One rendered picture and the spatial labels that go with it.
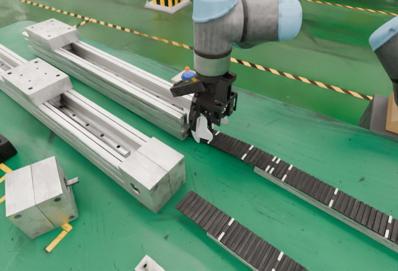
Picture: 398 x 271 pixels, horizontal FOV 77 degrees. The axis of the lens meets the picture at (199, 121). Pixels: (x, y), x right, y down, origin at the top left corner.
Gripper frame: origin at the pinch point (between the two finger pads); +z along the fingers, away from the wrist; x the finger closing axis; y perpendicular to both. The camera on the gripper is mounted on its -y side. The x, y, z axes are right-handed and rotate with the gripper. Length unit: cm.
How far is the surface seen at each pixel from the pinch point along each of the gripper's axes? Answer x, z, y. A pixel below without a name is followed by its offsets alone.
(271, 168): -1.4, -1.5, 20.3
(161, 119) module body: -5.0, -2.1, -10.3
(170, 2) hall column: 226, 68, -222
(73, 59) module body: -4, -7, -49
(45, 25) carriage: 0, -11, -72
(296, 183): -1.6, -1.3, 26.2
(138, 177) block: -23.4, -7.5, 2.0
